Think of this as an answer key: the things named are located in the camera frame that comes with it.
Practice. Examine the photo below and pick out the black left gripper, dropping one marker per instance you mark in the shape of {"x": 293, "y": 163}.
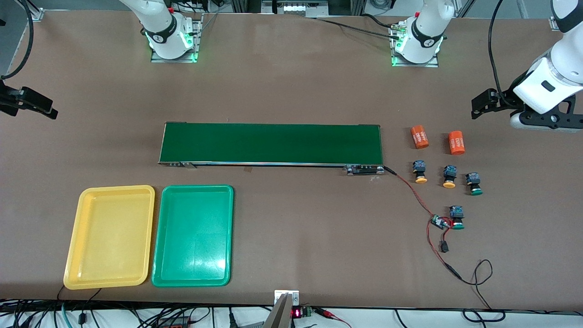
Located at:
{"x": 507, "y": 101}

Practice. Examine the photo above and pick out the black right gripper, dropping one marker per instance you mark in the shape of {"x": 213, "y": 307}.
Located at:
{"x": 10, "y": 99}

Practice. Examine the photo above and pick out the orange cylinder printed 4680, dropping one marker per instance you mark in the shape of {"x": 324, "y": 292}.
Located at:
{"x": 419, "y": 137}
{"x": 456, "y": 143}

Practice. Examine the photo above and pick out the green mushroom push button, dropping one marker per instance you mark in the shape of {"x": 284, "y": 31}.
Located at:
{"x": 473, "y": 181}
{"x": 456, "y": 214}

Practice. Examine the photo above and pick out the yellow mushroom push button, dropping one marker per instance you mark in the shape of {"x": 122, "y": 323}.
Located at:
{"x": 449, "y": 175}
{"x": 419, "y": 169}

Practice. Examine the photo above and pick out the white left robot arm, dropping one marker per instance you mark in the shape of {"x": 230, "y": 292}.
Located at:
{"x": 426, "y": 36}

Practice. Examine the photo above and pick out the small blue circuit board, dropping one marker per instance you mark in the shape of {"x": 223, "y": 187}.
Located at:
{"x": 439, "y": 222}

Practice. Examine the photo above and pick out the small black inline connector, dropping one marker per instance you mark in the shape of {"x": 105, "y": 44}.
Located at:
{"x": 444, "y": 248}

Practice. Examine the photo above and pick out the yellow plastic tray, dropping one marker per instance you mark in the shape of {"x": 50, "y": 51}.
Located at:
{"x": 109, "y": 237}

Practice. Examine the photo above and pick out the green plastic tray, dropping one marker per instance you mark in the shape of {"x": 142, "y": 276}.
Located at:
{"x": 193, "y": 237}

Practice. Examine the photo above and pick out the white device behind table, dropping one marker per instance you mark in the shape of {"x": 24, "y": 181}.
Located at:
{"x": 294, "y": 8}

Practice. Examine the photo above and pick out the green belt mini conveyor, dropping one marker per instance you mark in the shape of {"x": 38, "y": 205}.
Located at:
{"x": 273, "y": 143}

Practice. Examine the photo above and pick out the red clip lead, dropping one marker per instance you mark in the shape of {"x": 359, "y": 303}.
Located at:
{"x": 330, "y": 314}

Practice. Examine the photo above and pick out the red LED display module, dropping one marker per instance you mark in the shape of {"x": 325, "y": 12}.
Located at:
{"x": 298, "y": 313}

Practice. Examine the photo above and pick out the grey metal bar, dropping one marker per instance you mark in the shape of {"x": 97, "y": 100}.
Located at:
{"x": 278, "y": 316}

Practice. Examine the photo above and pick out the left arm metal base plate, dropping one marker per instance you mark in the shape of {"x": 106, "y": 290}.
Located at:
{"x": 414, "y": 65}

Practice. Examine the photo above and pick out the aluminium frame post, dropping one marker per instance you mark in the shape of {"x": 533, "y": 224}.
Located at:
{"x": 553, "y": 23}
{"x": 36, "y": 13}

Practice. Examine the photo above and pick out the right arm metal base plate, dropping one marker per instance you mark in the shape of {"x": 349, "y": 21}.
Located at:
{"x": 199, "y": 32}

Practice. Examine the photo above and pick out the small metal mounting bracket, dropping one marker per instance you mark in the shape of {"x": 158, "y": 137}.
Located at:
{"x": 295, "y": 298}

